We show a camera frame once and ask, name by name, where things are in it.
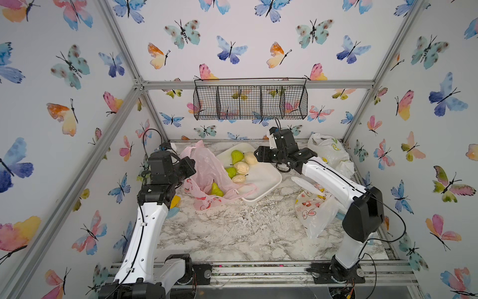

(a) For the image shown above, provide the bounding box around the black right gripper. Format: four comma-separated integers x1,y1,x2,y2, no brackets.
251,145,288,166

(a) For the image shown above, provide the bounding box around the pink plastic bag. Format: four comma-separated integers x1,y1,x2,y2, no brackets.
180,140,256,211

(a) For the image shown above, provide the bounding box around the green pear bottom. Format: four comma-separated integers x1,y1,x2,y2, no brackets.
210,182,224,197

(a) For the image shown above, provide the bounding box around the green pear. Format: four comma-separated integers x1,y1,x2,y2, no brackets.
210,182,224,197
225,167,238,179
231,149,244,165

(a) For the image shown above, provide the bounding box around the clear white plastic bag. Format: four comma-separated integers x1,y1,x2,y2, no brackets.
291,176,346,239

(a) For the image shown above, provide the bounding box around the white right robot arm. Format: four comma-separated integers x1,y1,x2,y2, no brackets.
254,127,384,282

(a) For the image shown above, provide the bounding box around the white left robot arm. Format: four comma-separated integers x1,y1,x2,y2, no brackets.
98,151,196,299

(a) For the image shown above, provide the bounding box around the yellow toy shovel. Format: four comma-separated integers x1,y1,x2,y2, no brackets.
170,195,181,209

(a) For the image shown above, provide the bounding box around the potted flower plant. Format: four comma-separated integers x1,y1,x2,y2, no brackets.
136,160,151,183

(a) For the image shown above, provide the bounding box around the white rectangular tray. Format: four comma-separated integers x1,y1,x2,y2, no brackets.
216,143,283,205

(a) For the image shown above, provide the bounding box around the beige pear top right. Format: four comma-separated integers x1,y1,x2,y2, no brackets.
243,152,258,166

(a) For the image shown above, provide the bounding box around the beige pear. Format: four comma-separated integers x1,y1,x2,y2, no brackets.
243,152,258,166
232,174,246,184
234,161,250,175

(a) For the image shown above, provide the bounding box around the light blue toy scoop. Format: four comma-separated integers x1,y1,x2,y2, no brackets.
166,207,180,219

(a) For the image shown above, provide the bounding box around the beige pear centre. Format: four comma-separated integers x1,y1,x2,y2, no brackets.
234,161,250,175

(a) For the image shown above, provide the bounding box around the green pear top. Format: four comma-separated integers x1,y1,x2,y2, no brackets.
231,149,244,165

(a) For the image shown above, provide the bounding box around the lemon print plastic bag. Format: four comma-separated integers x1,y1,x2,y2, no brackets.
307,133,355,179

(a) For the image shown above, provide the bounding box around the beige pear lower left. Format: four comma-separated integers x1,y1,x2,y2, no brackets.
232,174,246,184

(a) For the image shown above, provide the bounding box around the green pear left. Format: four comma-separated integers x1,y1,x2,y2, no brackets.
225,167,238,179

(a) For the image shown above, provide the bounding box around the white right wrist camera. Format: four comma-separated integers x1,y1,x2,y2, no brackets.
268,127,281,149

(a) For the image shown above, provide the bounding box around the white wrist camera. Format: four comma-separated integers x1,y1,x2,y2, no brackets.
268,127,281,149
159,142,177,153

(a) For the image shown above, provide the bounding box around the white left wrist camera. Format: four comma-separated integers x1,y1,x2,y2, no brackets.
159,142,177,153

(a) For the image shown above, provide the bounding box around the black wire wall basket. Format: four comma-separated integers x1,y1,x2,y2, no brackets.
190,78,309,121

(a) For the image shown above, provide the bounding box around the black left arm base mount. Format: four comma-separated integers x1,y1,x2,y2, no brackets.
165,254,212,285

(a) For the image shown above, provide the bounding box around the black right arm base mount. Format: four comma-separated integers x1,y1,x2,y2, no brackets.
305,256,365,285

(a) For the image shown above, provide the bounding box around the aluminium front rail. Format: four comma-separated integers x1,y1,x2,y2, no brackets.
108,260,417,289

